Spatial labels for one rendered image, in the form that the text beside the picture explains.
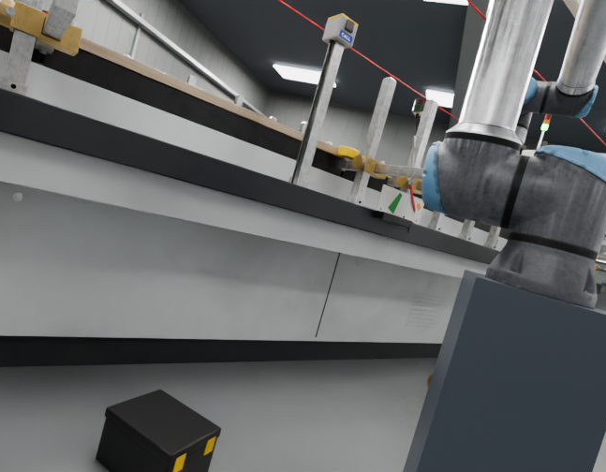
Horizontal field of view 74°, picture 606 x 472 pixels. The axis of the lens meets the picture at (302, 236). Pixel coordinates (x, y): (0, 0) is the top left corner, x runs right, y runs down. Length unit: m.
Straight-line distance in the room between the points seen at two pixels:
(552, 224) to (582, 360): 0.23
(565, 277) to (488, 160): 0.25
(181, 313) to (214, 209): 0.43
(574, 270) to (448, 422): 0.35
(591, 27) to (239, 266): 1.18
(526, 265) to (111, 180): 0.90
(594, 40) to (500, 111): 0.42
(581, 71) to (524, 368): 0.81
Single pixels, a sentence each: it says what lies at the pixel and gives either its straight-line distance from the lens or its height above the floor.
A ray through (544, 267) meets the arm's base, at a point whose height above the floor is 0.65.
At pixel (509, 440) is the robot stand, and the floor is 0.35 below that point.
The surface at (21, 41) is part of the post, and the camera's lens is 1.03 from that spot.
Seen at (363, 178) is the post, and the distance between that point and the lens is 1.43.
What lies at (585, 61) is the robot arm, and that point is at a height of 1.18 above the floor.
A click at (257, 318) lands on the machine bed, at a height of 0.19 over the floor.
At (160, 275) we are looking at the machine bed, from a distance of 1.36.
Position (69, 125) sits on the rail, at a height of 0.67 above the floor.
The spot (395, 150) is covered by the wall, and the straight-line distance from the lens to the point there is 9.75.
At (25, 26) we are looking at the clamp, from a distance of 1.03.
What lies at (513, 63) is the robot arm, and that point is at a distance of 0.92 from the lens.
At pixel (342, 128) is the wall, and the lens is 10.07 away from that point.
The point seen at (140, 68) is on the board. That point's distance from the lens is 1.28.
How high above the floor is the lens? 0.63
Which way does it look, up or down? 4 degrees down
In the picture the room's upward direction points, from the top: 16 degrees clockwise
